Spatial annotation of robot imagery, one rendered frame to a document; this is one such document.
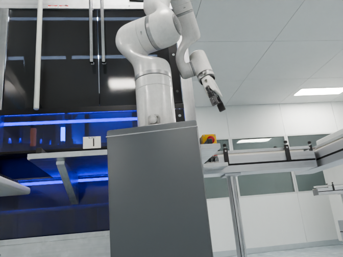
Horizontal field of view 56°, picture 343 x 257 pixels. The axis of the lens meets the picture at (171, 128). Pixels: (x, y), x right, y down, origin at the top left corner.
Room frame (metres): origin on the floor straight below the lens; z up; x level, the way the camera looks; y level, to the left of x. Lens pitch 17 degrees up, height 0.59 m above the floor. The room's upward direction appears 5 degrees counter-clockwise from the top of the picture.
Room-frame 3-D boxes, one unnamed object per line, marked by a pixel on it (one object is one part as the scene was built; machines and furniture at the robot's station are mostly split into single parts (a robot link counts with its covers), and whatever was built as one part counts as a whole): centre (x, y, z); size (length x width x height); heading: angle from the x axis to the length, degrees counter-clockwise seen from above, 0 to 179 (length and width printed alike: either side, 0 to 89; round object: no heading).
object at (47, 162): (1.38, 0.20, 0.87); 0.70 x 0.48 x 0.02; 99
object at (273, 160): (1.81, -0.45, 0.92); 0.69 x 0.15 x 0.16; 99
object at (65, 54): (1.50, 0.59, 1.50); 0.47 x 0.01 x 0.59; 99
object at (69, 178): (1.33, 0.45, 0.79); 0.34 x 0.03 x 0.13; 9
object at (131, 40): (0.97, 0.07, 1.16); 0.19 x 0.12 x 0.24; 66
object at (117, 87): (1.56, 0.14, 1.50); 0.43 x 0.01 x 0.59; 99
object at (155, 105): (0.95, 0.04, 0.95); 0.19 x 0.19 x 0.18
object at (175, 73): (1.58, -0.05, 1.40); 0.05 x 0.01 x 0.80; 99
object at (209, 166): (1.67, -0.19, 0.87); 0.14 x 0.13 x 0.02; 9
